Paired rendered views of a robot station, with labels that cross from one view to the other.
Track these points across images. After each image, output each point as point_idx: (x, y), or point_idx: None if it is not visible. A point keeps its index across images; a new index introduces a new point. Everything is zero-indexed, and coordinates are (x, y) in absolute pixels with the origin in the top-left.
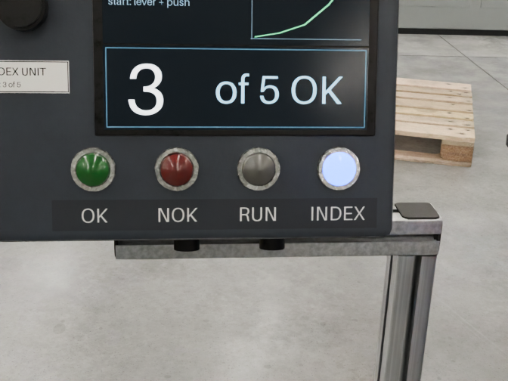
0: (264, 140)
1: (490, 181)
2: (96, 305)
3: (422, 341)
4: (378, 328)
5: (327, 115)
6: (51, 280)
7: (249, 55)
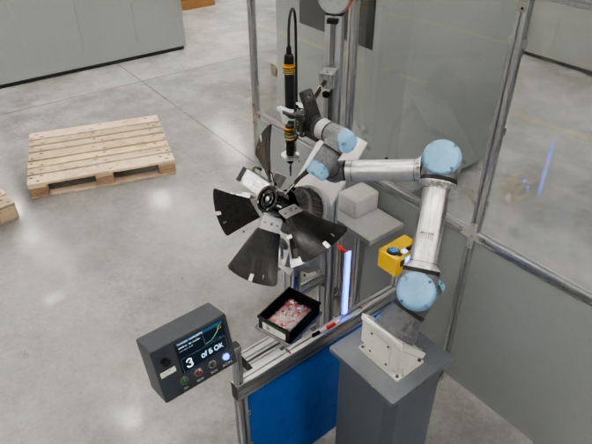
0: (211, 358)
1: (188, 181)
2: (35, 335)
3: (241, 366)
4: (173, 289)
5: (221, 349)
6: (0, 331)
7: (205, 347)
